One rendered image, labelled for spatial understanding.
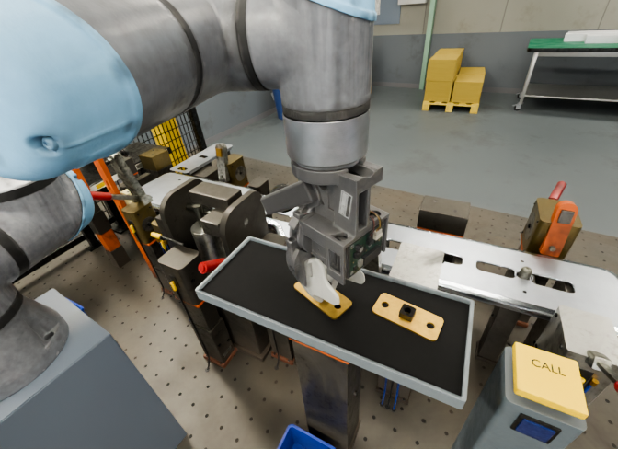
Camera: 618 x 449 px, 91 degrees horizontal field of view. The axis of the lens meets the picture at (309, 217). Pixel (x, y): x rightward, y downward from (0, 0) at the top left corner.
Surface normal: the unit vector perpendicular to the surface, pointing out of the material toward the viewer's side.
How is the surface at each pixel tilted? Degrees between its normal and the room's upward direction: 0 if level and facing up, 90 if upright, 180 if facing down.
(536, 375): 0
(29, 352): 72
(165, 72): 96
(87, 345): 0
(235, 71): 115
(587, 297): 0
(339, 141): 90
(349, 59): 90
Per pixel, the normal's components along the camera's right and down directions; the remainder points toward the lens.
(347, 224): -0.73, 0.44
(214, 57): 0.97, 0.18
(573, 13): -0.52, 0.52
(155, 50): 0.92, -0.11
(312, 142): -0.32, 0.57
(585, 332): -0.07, -0.81
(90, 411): 0.85, 0.25
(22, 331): 0.93, -0.30
